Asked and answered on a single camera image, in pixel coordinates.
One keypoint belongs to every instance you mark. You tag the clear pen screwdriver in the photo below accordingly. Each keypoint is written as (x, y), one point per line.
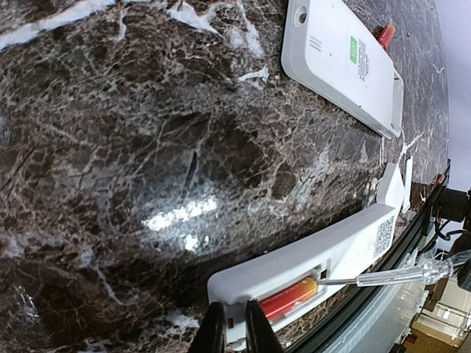
(428, 271)

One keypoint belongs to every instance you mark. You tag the narrow white battery cover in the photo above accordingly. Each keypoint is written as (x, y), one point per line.
(407, 185)

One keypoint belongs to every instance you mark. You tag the black front table rail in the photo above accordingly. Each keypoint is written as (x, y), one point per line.
(371, 319)

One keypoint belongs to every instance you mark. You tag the white remote green buttons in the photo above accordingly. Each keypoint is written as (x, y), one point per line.
(327, 49)

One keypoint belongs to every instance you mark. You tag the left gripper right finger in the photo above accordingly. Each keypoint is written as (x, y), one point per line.
(260, 337)

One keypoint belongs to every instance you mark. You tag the red orange battery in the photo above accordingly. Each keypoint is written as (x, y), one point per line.
(286, 300)

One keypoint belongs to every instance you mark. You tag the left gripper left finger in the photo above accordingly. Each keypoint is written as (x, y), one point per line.
(210, 336)

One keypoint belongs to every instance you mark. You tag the red yellow battery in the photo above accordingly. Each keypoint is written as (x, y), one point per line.
(384, 35)

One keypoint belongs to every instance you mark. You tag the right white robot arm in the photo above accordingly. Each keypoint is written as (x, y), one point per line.
(451, 205)

